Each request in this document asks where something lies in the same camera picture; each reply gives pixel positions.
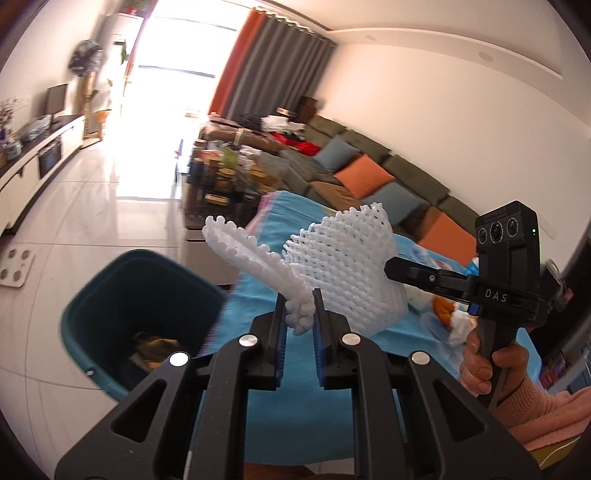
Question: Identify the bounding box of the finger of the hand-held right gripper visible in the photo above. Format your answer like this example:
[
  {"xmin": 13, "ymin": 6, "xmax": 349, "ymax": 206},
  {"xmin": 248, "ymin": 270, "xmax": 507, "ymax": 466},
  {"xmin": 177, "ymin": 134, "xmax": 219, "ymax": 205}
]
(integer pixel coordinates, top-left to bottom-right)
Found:
[{"xmin": 384, "ymin": 257, "xmax": 469, "ymax": 308}]

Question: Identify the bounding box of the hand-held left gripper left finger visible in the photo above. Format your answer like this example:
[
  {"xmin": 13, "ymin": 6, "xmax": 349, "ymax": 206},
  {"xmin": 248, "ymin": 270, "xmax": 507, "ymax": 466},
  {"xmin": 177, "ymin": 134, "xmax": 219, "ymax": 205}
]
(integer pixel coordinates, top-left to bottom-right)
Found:
[{"xmin": 54, "ymin": 292, "xmax": 288, "ymax": 480}]

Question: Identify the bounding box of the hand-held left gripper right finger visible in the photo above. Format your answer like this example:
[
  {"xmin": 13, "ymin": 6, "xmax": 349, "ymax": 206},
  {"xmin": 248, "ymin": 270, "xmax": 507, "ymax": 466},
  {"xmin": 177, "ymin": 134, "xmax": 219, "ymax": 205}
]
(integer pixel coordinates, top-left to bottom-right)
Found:
[{"xmin": 313, "ymin": 288, "xmax": 542, "ymax": 480}]

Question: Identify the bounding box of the orange peel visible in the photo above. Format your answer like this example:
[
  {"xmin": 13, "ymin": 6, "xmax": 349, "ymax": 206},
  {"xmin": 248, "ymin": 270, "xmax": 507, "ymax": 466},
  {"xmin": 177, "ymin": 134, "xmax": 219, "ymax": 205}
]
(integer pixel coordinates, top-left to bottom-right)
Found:
[{"xmin": 431, "ymin": 295, "xmax": 455, "ymax": 328}]

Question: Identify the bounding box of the wide white foam net sleeve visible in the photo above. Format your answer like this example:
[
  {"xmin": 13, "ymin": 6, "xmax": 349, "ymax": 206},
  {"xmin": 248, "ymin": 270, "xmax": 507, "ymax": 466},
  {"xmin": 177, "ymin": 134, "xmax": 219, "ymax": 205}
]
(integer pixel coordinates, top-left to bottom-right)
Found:
[{"xmin": 279, "ymin": 202, "xmax": 409, "ymax": 335}]

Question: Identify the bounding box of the narrow white foam net sleeve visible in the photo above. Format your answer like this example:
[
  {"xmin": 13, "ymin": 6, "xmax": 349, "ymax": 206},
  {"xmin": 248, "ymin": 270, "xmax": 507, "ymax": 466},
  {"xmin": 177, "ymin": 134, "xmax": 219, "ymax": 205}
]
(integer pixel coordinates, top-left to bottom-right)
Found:
[{"xmin": 202, "ymin": 215, "xmax": 319, "ymax": 340}]

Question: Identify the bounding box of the teal plastic bin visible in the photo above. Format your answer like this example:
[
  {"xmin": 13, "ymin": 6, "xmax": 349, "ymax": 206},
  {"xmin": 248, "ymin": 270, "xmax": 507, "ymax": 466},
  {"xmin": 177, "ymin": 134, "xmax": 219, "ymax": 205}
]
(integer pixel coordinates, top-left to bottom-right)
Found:
[{"xmin": 60, "ymin": 249, "xmax": 229, "ymax": 402}]

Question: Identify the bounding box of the person's right hand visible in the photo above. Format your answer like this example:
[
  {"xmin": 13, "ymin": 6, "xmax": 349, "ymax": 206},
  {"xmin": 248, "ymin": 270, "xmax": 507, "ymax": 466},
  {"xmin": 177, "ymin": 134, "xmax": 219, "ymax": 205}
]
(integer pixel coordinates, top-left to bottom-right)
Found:
[{"xmin": 458, "ymin": 328, "xmax": 530, "ymax": 398}]

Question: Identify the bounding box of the orange cushion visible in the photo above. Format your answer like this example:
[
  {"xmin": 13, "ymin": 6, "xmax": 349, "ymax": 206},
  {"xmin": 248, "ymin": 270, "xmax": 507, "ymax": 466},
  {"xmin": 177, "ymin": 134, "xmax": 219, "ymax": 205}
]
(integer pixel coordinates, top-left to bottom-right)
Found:
[
  {"xmin": 333, "ymin": 154, "xmax": 391, "ymax": 199},
  {"xmin": 418, "ymin": 213, "xmax": 478, "ymax": 266}
]

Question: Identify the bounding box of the white crumpled tissue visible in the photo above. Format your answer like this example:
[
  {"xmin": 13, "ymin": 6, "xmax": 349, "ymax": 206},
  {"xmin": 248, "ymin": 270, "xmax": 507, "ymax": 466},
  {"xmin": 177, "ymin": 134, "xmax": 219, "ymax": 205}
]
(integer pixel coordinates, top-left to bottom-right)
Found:
[{"xmin": 445, "ymin": 311, "xmax": 476, "ymax": 347}]

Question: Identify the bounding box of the blue printed blanket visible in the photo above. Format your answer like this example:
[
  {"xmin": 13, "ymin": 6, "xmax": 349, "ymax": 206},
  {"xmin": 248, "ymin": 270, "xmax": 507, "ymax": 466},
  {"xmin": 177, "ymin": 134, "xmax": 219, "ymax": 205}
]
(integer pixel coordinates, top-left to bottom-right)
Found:
[{"xmin": 187, "ymin": 190, "xmax": 544, "ymax": 464}]

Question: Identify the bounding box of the blue grey cushion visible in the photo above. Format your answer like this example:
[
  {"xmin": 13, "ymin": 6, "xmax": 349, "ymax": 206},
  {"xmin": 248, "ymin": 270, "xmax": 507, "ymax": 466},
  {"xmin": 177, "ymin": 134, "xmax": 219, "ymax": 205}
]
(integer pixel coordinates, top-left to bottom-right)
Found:
[
  {"xmin": 362, "ymin": 183, "xmax": 428, "ymax": 227},
  {"xmin": 314, "ymin": 137, "xmax": 363, "ymax": 174}
]

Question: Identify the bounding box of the olive green sofa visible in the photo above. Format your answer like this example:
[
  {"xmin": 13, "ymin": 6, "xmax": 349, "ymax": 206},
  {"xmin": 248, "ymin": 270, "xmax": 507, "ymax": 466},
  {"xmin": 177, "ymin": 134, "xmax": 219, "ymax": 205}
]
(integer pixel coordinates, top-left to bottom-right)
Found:
[{"xmin": 198, "ymin": 113, "xmax": 483, "ymax": 259}]

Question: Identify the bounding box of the brown crumpled paper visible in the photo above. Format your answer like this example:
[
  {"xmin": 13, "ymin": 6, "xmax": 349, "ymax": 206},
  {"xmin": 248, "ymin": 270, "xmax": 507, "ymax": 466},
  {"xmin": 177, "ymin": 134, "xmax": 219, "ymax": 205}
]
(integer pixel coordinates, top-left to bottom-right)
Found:
[{"xmin": 131, "ymin": 332, "xmax": 183, "ymax": 370}]

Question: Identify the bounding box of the red cloth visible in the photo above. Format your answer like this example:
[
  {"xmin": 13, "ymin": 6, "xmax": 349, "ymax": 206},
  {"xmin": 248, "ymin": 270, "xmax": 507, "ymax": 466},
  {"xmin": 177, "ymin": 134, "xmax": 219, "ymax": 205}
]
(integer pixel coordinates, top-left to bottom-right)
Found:
[{"xmin": 270, "ymin": 131, "xmax": 321, "ymax": 155}]

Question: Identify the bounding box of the dark brown box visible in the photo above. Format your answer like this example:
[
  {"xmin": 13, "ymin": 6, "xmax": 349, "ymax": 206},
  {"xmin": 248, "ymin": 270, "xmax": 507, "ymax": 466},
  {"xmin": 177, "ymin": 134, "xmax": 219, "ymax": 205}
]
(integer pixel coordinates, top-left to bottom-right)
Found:
[{"xmin": 295, "ymin": 96, "xmax": 319, "ymax": 123}]

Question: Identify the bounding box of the white clothes pile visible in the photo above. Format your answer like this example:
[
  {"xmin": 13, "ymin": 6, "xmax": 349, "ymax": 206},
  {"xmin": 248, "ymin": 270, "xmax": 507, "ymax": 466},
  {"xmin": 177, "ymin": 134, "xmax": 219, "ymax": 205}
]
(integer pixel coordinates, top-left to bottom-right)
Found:
[{"xmin": 261, "ymin": 115, "xmax": 301, "ymax": 134}]

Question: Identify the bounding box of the grey curtain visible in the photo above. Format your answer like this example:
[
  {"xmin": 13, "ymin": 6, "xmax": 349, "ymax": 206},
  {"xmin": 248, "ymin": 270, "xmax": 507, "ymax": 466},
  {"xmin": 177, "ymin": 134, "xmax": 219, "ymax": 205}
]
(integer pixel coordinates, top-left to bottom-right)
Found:
[{"xmin": 226, "ymin": 9, "xmax": 335, "ymax": 123}]

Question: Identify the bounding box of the white bathroom scale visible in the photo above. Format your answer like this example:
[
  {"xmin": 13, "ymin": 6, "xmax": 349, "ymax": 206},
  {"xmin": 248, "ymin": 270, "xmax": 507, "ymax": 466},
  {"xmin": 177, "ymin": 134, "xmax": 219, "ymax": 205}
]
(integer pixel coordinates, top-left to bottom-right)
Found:
[{"xmin": 0, "ymin": 248, "xmax": 35, "ymax": 289}]

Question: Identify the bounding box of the orange curtain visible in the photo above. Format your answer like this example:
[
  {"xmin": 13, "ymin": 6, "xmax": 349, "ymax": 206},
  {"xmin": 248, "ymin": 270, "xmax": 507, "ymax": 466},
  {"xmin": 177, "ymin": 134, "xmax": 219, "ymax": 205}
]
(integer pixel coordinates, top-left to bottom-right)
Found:
[{"xmin": 209, "ymin": 7, "xmax": 262, "ymax": 116}]

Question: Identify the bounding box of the white TV cabinet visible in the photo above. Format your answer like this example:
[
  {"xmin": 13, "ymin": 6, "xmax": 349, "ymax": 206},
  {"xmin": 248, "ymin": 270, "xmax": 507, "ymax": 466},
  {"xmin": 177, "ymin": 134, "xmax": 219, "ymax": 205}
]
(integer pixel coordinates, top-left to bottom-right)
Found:
[{"xmin": 0, "ymin": 114, "xmax": 88, "ymax": 236}]

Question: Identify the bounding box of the black monitor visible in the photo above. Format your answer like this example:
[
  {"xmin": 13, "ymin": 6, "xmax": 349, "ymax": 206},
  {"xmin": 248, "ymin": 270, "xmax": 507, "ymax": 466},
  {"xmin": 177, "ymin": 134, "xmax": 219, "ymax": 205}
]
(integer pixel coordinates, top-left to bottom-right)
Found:
[{"xmin": 45, "ymin": 83, "xmax": 70, "ymax": 115}]

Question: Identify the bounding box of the standing fan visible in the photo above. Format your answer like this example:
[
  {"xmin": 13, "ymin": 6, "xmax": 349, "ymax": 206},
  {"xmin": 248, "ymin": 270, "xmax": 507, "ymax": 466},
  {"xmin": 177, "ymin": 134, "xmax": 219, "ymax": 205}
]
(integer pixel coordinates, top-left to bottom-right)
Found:
[{"xmin": 69, "ymin": 39, "xmax": 105, "ymax": 139}]

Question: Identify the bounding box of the white standing air conditioner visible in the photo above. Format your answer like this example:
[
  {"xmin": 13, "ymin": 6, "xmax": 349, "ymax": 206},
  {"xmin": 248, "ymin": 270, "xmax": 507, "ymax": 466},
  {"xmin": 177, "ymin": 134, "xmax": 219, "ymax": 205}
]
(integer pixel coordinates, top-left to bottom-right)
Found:
[{"xmin": 110, "ymin": 11, "xmax": 148, "ymax": 84}]

